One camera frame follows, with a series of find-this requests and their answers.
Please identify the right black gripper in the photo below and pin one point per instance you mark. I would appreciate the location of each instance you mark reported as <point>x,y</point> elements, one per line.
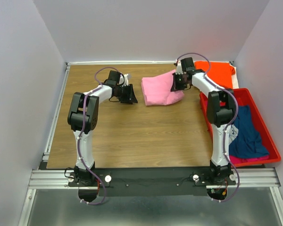
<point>175,86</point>

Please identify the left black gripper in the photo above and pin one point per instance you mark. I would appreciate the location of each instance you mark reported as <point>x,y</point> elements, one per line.
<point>129,97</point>

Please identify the light pink t shirt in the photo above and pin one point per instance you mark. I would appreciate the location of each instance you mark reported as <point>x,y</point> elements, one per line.
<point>157,90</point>

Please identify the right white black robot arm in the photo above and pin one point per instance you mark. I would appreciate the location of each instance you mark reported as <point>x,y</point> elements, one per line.
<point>222,109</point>

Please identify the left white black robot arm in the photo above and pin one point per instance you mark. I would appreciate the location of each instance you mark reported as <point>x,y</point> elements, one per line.
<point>83,118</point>

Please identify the folded orange t shirt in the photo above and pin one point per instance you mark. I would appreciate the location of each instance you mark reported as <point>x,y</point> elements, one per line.
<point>220,73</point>

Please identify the navy blue t shirt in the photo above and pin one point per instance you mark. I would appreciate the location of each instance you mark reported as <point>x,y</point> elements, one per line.
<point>245,141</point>

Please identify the magenta t shirt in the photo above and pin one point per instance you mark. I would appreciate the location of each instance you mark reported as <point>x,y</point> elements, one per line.
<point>245,160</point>

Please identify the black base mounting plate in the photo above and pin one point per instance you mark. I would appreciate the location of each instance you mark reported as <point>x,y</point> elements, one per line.
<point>100,183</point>

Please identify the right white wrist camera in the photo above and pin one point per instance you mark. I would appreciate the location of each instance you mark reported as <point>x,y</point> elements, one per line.
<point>178,70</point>

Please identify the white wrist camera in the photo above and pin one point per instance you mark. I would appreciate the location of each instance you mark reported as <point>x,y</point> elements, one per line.
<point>124,79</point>
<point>178,70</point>

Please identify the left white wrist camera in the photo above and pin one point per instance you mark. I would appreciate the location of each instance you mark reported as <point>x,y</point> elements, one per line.
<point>124,79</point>

